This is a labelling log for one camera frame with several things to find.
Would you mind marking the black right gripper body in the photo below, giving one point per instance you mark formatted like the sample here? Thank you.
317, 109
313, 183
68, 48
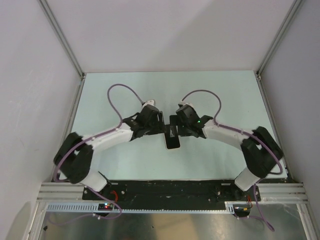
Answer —
183, 127

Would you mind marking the aluminium front frame beam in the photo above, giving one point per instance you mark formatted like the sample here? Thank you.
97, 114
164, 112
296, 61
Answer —
270, 193

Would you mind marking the white slotted cable duct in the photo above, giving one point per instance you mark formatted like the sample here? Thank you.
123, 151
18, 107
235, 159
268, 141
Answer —
97, 207

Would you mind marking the left aluminium frame post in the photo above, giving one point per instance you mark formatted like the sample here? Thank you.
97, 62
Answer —
51, 18

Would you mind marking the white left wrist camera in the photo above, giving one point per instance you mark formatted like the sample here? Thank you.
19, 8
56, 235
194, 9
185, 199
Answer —
151, 102

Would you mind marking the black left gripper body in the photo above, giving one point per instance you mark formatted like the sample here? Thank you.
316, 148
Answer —
155, 127

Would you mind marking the left electronics board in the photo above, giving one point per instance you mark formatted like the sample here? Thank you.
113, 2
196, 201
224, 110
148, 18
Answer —
107, 206

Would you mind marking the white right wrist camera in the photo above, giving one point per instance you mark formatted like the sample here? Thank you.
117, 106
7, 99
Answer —
183, 103

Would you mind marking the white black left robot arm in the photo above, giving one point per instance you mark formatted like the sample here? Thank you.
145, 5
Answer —
75, 156

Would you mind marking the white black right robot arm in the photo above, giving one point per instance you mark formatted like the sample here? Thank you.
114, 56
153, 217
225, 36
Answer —
260, 151

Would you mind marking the electronics board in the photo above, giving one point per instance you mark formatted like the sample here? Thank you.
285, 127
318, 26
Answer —
243, 211
107, 206

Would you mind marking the aluminium frame post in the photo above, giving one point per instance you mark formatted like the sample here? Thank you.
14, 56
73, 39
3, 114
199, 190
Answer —
51, 18
280, 34

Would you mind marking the black table front rail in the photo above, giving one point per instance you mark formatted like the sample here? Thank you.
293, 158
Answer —
174, 194

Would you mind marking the right electronics board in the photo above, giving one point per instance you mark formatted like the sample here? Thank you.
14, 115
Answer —
243, 211

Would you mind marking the right aluminium frame post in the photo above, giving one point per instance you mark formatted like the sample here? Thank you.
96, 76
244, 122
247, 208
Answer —
280, 34

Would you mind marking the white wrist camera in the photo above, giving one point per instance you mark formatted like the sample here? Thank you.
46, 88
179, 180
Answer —
183, 103
151, 102

